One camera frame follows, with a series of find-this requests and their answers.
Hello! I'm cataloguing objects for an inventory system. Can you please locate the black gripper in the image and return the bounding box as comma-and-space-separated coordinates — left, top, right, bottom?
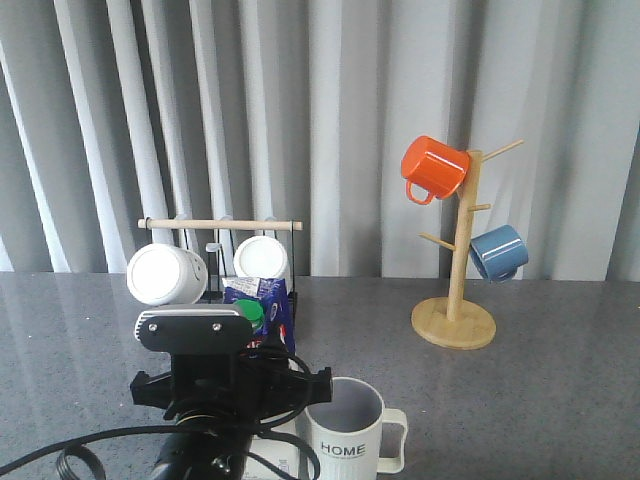
130, 349, 333, 425

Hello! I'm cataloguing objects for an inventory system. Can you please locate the blue white milk carton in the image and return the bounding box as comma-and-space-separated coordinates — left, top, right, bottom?
221, 276, 311, 480

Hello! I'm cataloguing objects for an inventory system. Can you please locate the white HOME mug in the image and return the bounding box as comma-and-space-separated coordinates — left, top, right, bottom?
304, 377, 408, 479

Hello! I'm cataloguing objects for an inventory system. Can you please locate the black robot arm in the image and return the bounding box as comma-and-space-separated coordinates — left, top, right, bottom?
130, 347, 332, 479

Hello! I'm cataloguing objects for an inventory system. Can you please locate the white ribbed mug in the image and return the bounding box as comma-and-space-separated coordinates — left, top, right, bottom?
233, 235, 292, 292

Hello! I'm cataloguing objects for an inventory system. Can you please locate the white smiley mug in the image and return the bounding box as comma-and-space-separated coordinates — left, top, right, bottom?
126, 243, 208, 306

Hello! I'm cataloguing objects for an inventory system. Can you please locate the wooden mug tree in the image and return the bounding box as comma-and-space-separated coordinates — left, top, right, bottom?
411, 139, 524, 350

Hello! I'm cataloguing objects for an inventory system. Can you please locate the blue mug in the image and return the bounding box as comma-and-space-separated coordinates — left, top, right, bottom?
470, 225, 529, 282

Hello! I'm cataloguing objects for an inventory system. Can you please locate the orange mug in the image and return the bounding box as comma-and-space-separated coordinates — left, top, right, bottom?
401, 136, 471, 205

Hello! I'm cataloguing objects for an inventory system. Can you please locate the grey pleated curtain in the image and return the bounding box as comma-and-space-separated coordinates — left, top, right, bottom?
1, 1, 639, 281

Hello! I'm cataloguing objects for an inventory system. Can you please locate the black cable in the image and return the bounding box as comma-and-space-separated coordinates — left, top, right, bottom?
0, 344, 321, 480

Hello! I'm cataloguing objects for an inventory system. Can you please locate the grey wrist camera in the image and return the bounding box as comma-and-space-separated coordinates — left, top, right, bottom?
134, 304, 253, 355

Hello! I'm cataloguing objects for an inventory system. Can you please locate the black wire mug rack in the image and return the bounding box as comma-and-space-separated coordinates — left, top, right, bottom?
137, 217, 304, 317

